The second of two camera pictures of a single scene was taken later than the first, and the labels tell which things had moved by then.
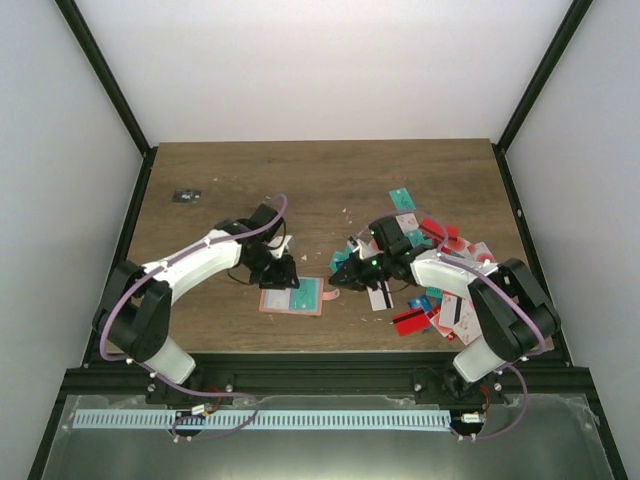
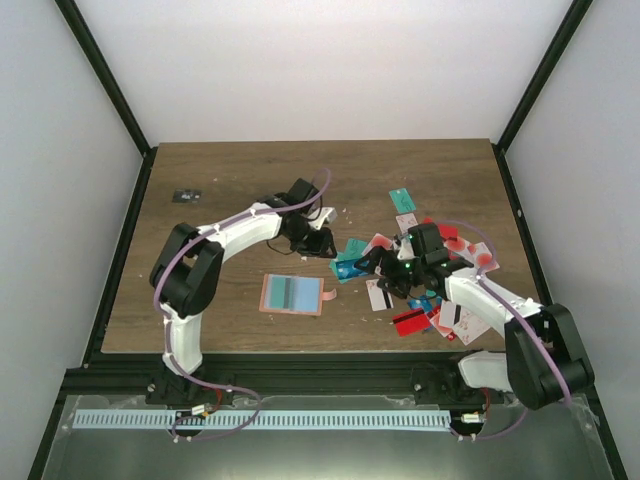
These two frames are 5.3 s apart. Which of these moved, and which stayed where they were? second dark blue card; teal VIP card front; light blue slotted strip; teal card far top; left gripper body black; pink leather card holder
Moved: teal VIP card front; left gripper body black
Stayed: teal card far top; light blue slotted strip; second dark blue card; pink leather card holder
